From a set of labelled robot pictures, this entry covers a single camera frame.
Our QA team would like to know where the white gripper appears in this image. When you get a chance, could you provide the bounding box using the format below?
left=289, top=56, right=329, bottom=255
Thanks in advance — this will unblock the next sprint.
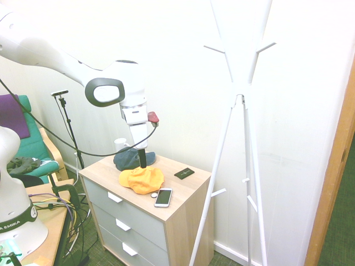
left=121, top=106, right=149, bottom=170

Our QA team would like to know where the orange smiley baseball cap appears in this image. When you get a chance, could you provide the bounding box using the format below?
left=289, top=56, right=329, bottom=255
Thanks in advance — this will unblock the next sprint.
left=119, top=166, right=165, bottom=196

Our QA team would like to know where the dark green cap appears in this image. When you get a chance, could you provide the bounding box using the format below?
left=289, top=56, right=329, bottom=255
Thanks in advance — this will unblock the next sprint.
left=112, top=149, right=157, bottom=172

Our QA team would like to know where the white mug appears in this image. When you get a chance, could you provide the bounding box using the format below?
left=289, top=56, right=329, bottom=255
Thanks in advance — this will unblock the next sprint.
left=114, top=137, right=131, bottom=154

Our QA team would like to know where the white smartphone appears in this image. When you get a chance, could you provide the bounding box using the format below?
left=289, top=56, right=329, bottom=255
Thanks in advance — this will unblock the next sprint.
left=154, top=187, right=174, bottom=208

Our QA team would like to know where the black card wallet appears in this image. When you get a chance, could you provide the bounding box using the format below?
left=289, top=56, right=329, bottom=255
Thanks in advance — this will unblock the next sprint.
left=174, top=167, right=196, bottom=180

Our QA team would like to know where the grey dresser drawer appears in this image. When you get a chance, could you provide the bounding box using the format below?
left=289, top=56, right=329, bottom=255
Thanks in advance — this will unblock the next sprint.
left=97, top=225, right=170, bottom=266
left=82, top=177, right=169, bottom=252
left=90, top=203, right=169, bottom=266

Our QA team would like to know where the light wood dresser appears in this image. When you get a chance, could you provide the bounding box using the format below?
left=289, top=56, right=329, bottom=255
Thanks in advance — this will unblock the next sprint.
left=78, top=153, right=213, bottom=266

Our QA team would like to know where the dark metal C-clamp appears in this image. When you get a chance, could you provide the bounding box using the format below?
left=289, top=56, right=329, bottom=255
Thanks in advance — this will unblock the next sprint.
left=47, top=172, right=82, bottom=212

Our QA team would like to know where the black tripod stand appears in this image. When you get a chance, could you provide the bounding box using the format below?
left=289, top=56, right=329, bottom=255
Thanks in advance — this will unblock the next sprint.
left=56, top=95, right=85, bottom=170

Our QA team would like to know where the green wooden armchair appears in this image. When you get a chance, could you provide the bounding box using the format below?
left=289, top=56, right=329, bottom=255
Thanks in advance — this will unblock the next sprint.
left=0, top=95, right=69, bottom=190

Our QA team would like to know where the light wood robot table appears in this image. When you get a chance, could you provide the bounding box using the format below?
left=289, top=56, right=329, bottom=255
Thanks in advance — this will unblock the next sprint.
left=0, top=178, right=76, bottom=266

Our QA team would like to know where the dark olive garment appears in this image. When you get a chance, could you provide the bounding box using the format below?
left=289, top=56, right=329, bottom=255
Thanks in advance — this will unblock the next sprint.
left=6, top=156, right=43, bottom=177

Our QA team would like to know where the white coat rack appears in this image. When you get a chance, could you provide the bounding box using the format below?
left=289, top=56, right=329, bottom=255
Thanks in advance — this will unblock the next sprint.
left=188, top=0, right=278, bottom=266

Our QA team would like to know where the purple cloth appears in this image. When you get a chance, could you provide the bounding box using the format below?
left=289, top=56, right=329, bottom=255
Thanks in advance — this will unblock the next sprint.
left=0, top=94, right=31, bottom=140

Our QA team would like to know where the purple cable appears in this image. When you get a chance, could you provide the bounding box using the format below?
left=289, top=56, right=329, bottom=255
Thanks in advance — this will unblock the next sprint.
left=29, top=198, right=78, bottom=223

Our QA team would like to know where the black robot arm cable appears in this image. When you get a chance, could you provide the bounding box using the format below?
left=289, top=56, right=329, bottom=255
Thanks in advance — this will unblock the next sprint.
left=0, top=78, right=159, bottom=157

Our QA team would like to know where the yellow cable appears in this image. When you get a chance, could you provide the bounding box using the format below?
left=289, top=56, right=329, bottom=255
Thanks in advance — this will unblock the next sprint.
left=28, top=195, right=79, bottom=242

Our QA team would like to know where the wooden door frame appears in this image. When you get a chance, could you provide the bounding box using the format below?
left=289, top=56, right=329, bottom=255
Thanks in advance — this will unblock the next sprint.
left=303, top=58, right=355, bottom=266

